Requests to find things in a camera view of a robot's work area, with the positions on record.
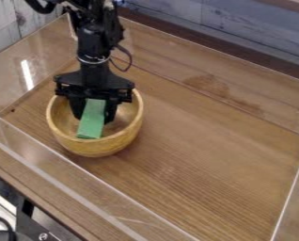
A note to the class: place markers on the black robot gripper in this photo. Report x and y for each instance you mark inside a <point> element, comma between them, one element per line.
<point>94,82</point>

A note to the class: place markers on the green rectangular block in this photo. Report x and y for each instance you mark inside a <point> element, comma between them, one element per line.
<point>91,123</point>

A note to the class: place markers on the light wooden bowl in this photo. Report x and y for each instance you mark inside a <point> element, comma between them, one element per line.
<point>119,132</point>

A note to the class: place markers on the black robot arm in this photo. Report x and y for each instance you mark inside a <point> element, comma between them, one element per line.
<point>99,33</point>

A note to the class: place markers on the clear acrylic enclosure walls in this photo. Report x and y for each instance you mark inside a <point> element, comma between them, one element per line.
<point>199,162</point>

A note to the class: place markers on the black table leg bracket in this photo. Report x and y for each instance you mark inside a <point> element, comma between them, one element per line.
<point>27,226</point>

